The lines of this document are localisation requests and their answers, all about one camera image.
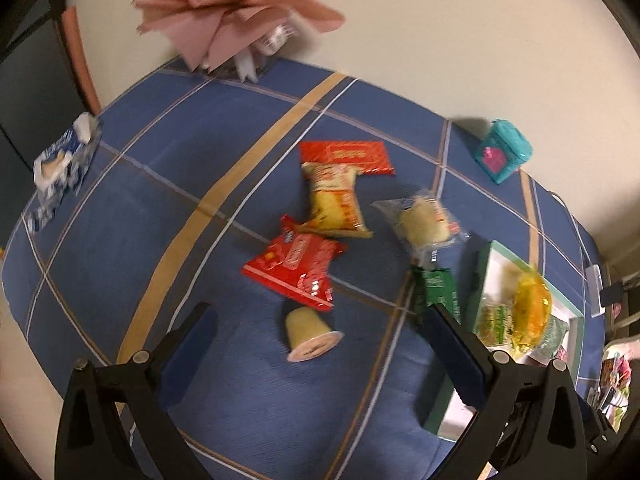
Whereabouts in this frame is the blue plaid tablecloth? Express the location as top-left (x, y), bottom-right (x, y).
top-left (0, 55), bottom-right (608, 480)

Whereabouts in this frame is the pale pudding cup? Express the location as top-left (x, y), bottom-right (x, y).
top-left (284, 306), bottom-right (346, 364)

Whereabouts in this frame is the green white packet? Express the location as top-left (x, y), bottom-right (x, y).
top-left (539, 316), bottom-right (571, 362)

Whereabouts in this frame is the round cracker green packet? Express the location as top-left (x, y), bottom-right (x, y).
top-left (474, 299), bottom-right (516, 347)

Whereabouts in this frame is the dark green snack packet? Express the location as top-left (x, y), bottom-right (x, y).
top-left (411, 264), bottom-right (464, 325)

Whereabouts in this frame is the colourful packet pile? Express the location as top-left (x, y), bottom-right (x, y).
top-left (597, 339), bottom-right (640, 433)

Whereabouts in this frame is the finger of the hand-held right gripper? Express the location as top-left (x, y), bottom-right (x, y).
top-left (575, 392), bottom-right (620, 457)

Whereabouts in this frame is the pink flower bouquet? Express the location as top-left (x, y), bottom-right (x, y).
top-left (132, 0), bottom-right (347, 83)

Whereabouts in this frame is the clear steamed cake packet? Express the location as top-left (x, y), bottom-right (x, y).
top-left (371, 189), bottom-right (472, 262)

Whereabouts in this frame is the teal toy house box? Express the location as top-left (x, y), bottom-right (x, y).
top-left (475, 119), bottom-right (533, 185)

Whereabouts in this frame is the beige bread snack packet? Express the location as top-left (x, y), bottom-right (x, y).
top-left (299, 161), bottom-right (374, 239)

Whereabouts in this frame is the red cartoon snack packet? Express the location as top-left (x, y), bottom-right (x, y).
top-left (242, 214), bottom-right (347, 314)

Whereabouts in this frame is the blue white tissue pack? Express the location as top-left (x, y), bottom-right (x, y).
top-left (25, 112), bottom-right (103, 233)

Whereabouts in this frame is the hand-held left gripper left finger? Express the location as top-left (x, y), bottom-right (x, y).
top-left (54, 302), bottom-right (219, 480)

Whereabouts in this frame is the dark cabinet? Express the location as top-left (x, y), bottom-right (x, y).
top-left (0, 0), bottom-right (88, 221)

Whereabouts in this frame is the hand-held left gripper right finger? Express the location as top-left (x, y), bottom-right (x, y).
top-left (425, 303), bottom-right (589, 480)

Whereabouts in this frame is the golden jelly packet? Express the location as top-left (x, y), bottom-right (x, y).
top-left (511, 264), bottom-right (554, 349)

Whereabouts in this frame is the white tray teal rim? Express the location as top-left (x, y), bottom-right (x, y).
top-left (422, 240), bottom-right (584, 442)

